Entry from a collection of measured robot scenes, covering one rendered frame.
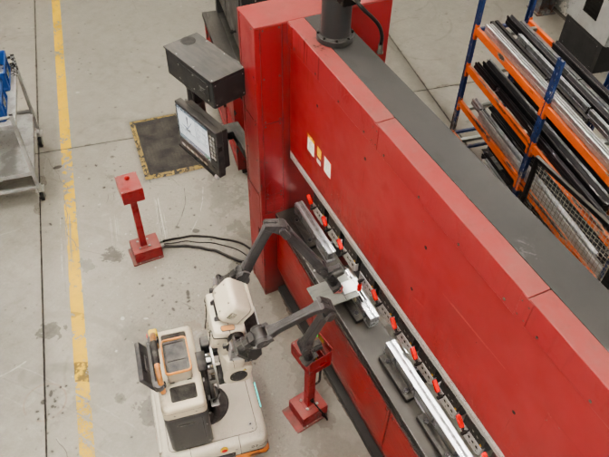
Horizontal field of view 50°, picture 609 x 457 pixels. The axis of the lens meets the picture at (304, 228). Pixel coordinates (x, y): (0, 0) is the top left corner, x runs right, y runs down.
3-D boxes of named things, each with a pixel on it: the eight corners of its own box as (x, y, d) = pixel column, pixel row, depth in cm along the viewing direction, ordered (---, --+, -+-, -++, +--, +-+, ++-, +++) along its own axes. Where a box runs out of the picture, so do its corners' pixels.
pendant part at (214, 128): (180, 143, 441) (173, 100, 414) (195, 136, 446) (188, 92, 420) (219, 179, 418) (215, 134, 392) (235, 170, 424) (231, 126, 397)
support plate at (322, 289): (306, 288, 390) (306, 287, 390) (344, 275, 398) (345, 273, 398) (319, 311, 379) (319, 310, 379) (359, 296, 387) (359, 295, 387)
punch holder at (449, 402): (436, 394, 324) (441, 377, 312) (449, 388, 326) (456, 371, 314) (452, 421, 315) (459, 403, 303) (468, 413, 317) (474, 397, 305)
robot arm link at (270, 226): (265, 211, 349) (266, 222, 341) (287, 218, 354) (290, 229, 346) (232, 272, 370) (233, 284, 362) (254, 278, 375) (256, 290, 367)
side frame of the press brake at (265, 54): (253, 272, 525) (236, 6, 357) (346, 239, 551) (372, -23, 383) (265, 295, 510) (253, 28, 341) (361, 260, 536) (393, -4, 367)
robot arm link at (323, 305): (323, 289, 335) (332, 306, 330) (331, 299, 347) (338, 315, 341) (247, 328, 338) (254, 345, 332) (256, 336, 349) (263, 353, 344)
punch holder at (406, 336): (394, 333, 348) (398, 315, 336) (408, 327, 351) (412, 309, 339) (409, 355, 339) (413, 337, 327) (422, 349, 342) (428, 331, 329)
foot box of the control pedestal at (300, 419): (281, 411, 444) (281, 402, 435) (311, 393, 453) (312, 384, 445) (297, 433, 433) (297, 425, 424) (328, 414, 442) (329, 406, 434)
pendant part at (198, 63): (178, 152, 456) (161, 44, 394) (207, 138, 467) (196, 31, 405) (222, 190, 430) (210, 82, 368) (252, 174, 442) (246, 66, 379)
